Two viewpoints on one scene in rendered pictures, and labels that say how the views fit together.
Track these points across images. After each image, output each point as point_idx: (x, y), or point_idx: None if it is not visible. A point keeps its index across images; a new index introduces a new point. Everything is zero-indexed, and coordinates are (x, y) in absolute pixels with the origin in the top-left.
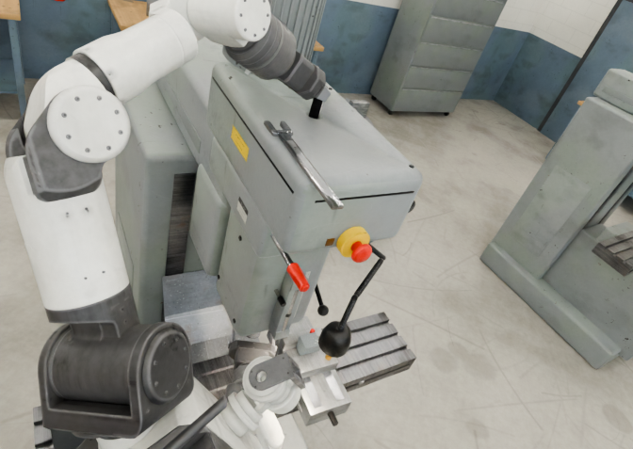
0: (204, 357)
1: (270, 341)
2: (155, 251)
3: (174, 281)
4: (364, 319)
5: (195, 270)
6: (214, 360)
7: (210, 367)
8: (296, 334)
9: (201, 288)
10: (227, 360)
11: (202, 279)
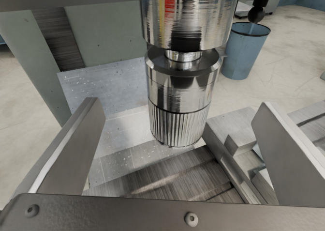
0: (129, 166)
1: (278, 160)
2: (18, 25)
3: (76, 79)
4: (311, 107)
5: (101, 64)
6: (134, 175)
7: (129, 186)
8: (250, 130)
9: (113, 86)
10: (153, 172)
11: (113, 74)
